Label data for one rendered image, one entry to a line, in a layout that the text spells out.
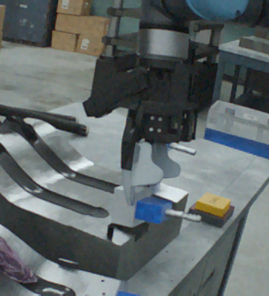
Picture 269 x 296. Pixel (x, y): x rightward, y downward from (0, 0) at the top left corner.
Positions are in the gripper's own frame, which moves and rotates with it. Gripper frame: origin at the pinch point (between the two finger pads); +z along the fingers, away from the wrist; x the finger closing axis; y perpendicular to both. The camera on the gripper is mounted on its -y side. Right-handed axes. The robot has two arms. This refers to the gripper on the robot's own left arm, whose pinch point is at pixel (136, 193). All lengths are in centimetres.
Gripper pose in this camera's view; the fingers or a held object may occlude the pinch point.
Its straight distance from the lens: 81.4
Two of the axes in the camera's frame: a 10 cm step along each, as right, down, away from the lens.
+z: -0.9, 9.8, 1.5
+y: 8.9, 1.5, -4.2
